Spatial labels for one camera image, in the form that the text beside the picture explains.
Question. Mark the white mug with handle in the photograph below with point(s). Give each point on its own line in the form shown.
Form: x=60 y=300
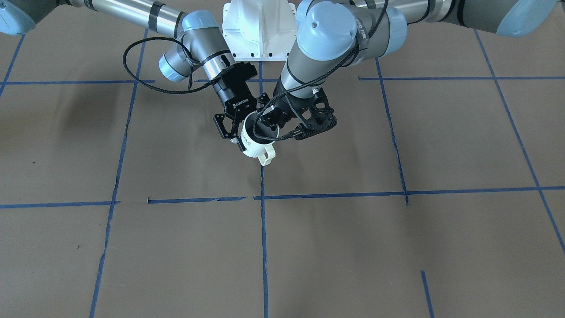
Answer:
x=259 y=148

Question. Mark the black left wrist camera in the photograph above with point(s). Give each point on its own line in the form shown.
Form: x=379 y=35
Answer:
x=315 y=114

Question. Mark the white central robot pedestal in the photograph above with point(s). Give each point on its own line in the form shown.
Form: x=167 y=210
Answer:
x=259 y=30

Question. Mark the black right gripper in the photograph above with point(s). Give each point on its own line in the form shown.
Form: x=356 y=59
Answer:
x=235 y=102

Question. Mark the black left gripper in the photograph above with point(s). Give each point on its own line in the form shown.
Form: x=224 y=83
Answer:
x=289 y=107

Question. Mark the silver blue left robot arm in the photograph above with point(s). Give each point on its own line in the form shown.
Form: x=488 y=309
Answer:
x=339 y=33

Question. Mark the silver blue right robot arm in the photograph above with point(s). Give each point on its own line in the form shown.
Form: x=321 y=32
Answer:
x=197 y=42

